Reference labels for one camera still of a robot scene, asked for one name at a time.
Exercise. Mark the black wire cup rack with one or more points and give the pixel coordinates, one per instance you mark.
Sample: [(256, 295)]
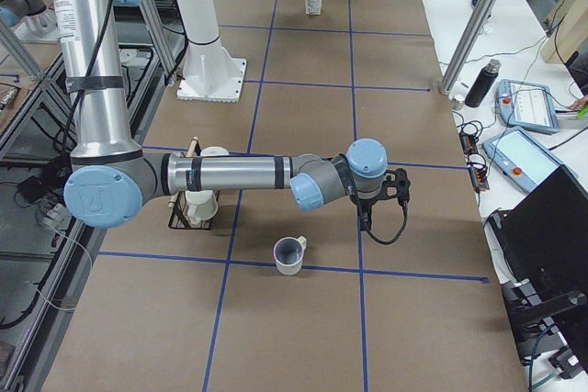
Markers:
[(178, 219)]

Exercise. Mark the white mug with handle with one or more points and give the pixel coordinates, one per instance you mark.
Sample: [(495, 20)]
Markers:
[(288, 254)]

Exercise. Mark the near blue teach pendant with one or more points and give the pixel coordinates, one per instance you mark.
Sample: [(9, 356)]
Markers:
[(521, 158)]

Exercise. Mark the aluminium frame post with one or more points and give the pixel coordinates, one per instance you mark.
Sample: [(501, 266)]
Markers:
[(468, 38)]

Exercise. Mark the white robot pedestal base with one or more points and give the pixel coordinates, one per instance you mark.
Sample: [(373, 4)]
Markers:
[(210, 73)]

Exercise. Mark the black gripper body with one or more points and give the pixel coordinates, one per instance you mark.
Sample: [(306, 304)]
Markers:
[(366, 203)]

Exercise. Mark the black power strip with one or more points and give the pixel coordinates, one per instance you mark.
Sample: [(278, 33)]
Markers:
[(476, 163)]

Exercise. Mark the blue teach pendant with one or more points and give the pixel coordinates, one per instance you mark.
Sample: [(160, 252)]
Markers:
[(526, 105), (521, 158)]

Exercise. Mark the far blue teach pendant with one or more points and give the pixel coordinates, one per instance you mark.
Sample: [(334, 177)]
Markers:
[(526, 105)]

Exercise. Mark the black water bottle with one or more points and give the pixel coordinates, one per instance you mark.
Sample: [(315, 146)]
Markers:
[(483, 83)]

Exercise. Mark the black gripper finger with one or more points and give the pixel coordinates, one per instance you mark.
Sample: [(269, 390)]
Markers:
[(364, 211)]

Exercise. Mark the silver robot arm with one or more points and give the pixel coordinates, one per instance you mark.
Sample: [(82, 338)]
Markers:
[(13, 11), (113, 178)]

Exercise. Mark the black laptop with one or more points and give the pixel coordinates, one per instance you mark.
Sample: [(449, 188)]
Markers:
[(543, 242)]

